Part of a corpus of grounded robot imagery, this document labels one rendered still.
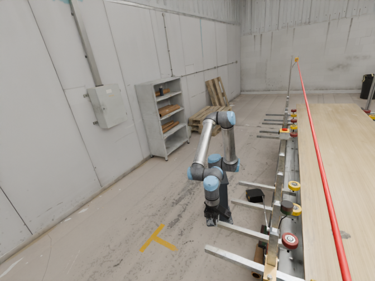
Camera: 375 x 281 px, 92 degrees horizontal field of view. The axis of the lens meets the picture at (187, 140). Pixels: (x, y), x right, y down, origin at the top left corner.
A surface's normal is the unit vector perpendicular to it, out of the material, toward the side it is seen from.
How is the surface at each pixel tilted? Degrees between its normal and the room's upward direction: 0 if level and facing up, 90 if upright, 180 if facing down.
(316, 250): 0
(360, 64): 90
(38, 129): 90
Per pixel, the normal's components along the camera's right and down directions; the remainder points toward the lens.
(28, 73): 0.84, 0.12
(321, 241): -0.12, -0.91
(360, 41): -0.52, 0.40
